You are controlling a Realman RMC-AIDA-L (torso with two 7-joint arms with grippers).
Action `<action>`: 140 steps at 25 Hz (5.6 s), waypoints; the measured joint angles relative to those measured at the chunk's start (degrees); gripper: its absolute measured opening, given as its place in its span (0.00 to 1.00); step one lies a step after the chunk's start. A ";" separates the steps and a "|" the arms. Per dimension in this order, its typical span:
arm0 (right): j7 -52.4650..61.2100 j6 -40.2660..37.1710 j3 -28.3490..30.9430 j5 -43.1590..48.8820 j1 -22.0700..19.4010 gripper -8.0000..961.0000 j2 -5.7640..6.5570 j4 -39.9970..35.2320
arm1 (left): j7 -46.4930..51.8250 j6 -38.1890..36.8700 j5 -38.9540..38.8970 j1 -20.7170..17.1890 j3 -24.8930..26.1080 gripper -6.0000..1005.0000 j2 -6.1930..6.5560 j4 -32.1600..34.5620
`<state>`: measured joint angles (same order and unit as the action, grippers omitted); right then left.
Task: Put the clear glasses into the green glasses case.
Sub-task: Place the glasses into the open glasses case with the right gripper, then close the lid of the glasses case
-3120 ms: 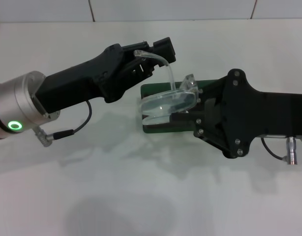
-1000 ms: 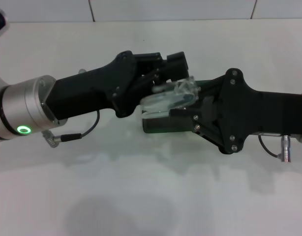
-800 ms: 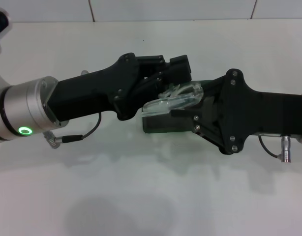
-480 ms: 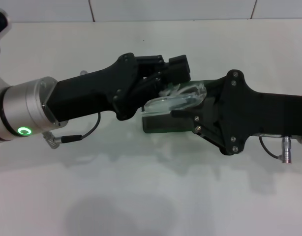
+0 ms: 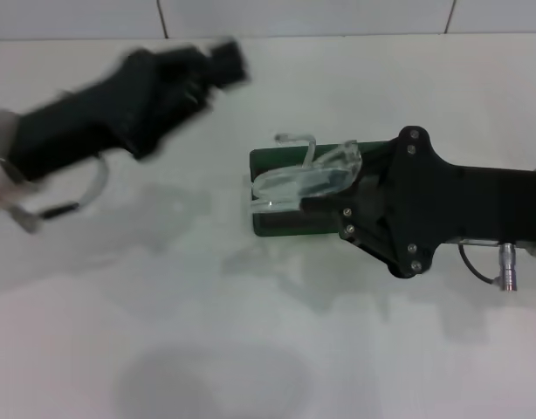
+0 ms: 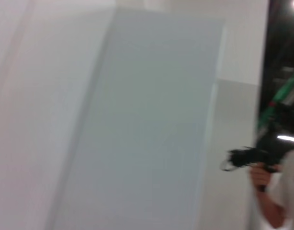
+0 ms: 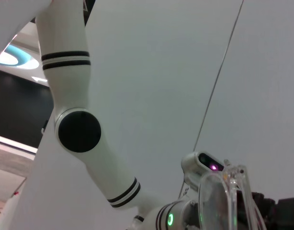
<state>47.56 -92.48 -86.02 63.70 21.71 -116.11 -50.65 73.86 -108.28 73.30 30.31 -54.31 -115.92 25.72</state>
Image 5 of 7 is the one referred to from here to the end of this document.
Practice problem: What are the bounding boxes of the clear white glasses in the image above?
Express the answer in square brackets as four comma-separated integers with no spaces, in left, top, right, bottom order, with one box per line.
[249,131,364,215]

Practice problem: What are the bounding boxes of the silver right connector plug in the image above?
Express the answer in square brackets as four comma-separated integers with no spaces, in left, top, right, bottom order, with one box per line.
[496,242,521,292]

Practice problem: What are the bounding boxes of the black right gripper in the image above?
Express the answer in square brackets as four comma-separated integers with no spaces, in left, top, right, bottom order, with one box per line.
[299,125,536,279]

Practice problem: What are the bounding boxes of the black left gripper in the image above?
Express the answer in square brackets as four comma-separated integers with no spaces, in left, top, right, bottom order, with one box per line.
[12,37,253,182]

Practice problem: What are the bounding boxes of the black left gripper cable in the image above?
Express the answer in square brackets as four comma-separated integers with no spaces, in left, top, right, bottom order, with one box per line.
[10,152,113,233]

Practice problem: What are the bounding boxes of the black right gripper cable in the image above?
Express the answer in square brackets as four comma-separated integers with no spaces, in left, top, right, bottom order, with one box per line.
[457,242,501,285]

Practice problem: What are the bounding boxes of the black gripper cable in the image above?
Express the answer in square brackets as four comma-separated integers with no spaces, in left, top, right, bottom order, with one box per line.
[457,242,501,285]
[10,152,113,233]

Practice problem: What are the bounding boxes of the green glasses case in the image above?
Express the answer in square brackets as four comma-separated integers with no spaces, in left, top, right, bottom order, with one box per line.
[249,140,398,239]

